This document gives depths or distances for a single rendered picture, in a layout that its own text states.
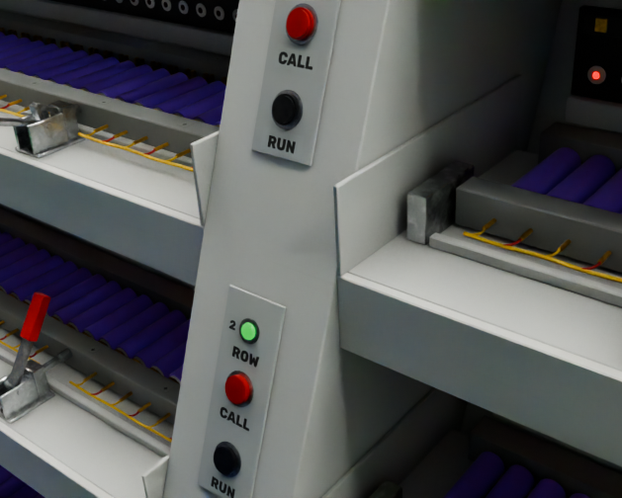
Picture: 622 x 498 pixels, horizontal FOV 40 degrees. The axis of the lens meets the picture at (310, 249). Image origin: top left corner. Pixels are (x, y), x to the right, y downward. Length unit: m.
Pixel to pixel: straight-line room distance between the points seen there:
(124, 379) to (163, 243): 0.16
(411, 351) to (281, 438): 0.09
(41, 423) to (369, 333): 0.31
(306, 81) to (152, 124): 0.17
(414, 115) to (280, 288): 0.11
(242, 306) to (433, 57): 0.17
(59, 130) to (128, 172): 0.08
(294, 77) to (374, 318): 0.13
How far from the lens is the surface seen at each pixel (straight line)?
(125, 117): 0.60
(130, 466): 0.61
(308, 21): 0.44
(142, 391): 0.64
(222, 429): 0.50
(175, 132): 0.56
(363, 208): 0.43
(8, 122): 0.61
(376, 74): 0.42
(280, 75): 0.45
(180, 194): 0.53
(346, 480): 0.51
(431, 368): 0.42
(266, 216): 0.45
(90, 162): 0.59
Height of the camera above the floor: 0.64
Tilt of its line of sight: 13 degrees down
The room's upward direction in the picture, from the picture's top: 10 degrees clockwise
